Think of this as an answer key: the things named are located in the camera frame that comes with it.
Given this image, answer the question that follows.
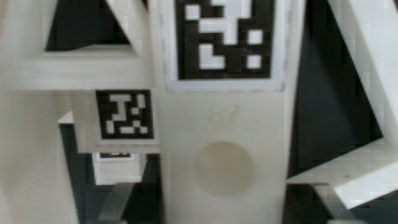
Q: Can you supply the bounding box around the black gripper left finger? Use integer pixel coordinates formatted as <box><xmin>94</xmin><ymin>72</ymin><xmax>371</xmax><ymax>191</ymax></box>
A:
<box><xmin>94</xmin><ymin>183</ymin><xmax>134</xmax><ymax>224</ymax></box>

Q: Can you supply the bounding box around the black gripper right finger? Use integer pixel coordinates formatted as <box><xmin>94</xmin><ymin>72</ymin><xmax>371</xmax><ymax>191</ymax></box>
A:
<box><xmin>312</xmin><ymin>183</ymin><xmax>358</xmax><ymax>224</ymax></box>

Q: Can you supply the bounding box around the white chair back frame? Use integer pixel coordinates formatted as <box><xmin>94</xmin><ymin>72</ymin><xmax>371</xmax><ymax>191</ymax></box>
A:
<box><xmin>0</xmin><ymin>0</ymin><xmax>398</xmax><ymax>224</ymax></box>

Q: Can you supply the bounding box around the white chair leg with tag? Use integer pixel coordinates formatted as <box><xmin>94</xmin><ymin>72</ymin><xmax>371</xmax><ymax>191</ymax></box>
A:
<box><xmin>92</xmin><ymin>153</ymin><xmax>145</xmax><ymax>185</ymax></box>

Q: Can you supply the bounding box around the white chair seat plate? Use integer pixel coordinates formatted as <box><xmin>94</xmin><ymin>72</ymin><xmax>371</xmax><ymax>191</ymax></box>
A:
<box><xmin>67</xmin><ymin>89</ymin><xmax>159</xmax><ymax>153</ymax></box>

